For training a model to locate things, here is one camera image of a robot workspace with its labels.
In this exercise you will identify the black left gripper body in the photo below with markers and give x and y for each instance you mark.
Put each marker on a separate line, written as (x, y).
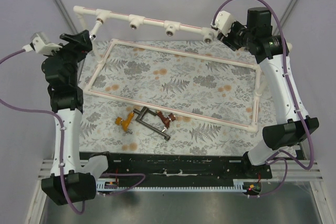
(79, 43)

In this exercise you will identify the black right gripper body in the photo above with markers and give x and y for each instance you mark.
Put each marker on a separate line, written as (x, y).
(227, 40)

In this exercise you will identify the white water faucet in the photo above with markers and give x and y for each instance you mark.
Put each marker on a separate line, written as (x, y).
(93, 32)

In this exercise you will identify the white pipe frame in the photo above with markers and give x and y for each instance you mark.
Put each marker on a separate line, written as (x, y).
(170, 26)

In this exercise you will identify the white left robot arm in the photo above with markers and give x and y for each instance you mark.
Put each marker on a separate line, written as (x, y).
(69, 181)

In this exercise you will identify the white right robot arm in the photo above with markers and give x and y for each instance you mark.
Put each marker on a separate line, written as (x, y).
(293, 121)

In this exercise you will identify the orange water faucet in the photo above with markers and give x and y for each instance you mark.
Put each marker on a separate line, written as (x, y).
(125, 123)

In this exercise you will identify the brown water faucet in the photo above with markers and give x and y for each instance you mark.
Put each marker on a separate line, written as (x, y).
(166, 120)

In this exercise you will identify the floral pattern mat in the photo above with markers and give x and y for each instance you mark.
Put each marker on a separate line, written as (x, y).
(191, 85)

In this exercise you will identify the dark grey metal faucet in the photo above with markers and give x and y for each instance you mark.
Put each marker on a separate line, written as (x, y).
(149, 119)

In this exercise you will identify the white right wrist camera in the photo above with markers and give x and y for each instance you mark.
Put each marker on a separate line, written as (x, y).
(223, 22)

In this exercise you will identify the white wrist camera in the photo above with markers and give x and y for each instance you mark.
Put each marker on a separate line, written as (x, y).
(41, 45)
(223, 22)

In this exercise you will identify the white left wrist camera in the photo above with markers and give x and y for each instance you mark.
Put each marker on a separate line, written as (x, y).
(41, 45)

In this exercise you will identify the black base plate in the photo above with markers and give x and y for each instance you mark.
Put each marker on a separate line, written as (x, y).
(183, 170)

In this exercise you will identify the white slotted cable duct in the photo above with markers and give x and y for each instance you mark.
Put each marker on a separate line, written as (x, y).
(104, 186)

